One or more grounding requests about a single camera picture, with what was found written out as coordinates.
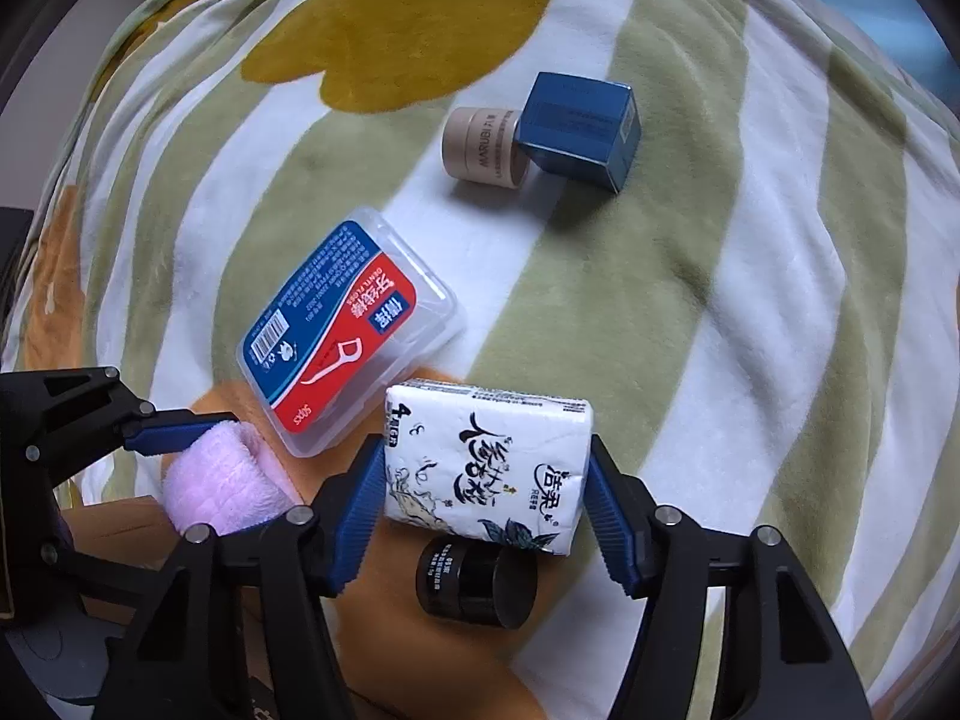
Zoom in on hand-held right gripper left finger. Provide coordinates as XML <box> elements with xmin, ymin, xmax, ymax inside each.
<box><xmin>91</xmin><ymin>433</ymin><xmax>388</xmax><ymax>720</ymax></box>

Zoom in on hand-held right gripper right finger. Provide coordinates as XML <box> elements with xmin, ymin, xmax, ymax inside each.
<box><xmin>586</xmin><ymin>433</ymin><xmax>878</xmax><ymax>720</ymax></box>

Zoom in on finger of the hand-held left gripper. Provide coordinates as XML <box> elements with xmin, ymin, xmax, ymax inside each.
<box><xmin>0</xmin><ymin>367</ymin><xmax>242</xmax><ymax>488</ymax></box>

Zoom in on pink towel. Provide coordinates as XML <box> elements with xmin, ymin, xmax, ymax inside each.
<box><xmin>163</xmin><ymin>422</ymin><xmax>299</xmax><ymax>539</ymax></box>

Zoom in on white printed tissue pack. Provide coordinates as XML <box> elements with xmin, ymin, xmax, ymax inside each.
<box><xmin>383</xmin><ymin>380</ymin><xmax>594</xmax><ymax>557</ymax></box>

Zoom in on black round jar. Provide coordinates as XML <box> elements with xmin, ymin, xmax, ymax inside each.
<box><xmin>416</xmin><ymin>534</ymin><xmax>539</xmax><ymax>631</ymax></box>

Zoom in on clear floss pick box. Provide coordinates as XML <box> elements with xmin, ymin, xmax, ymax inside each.
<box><xmin>236</xmin><ymin>206</ymin><xmax>465</xmax><ymax>459</ymax></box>

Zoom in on green striped flower blanket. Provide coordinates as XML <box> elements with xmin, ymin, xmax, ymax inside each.
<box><xmin>0</xmin><ymin>0</ymin><xmax>960</xmax><ymax>720</ymax></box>

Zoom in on beige round jar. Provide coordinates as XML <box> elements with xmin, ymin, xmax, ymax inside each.
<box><xmin>440</xmin><ymin>107</ymin><xmax>530</xmax><ymax>189</ymax></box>

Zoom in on blue square box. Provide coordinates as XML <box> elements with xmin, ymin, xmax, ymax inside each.
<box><xmin>514</xmin><ymin>72</ymin><xmax>642</xmax><ymax>196</ymax></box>

